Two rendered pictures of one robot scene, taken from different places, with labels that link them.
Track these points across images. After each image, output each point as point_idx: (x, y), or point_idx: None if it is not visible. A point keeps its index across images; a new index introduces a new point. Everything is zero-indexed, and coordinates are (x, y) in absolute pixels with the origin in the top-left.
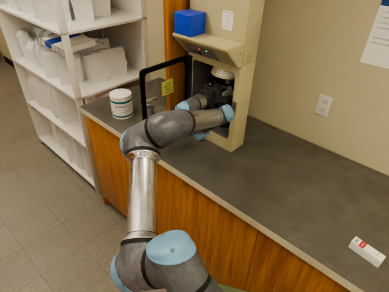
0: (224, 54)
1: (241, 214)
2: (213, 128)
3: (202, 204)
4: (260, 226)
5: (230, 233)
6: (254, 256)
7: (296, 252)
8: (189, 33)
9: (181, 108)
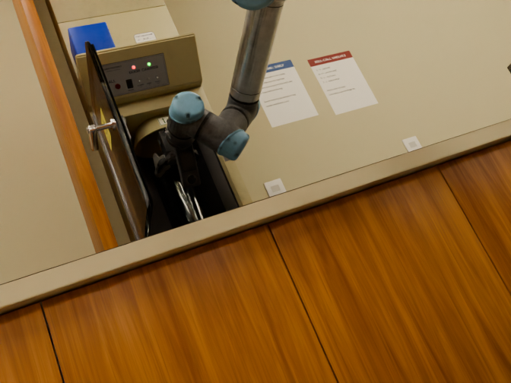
0: (185, 49)
1: (411, 156)
2: (248, 121)
3: (346, 248)
4: (442, 146)
5: (427, 249)
6: (487, 245)
7: (496, 134)
8: (112, 43)
9: (188, 91)
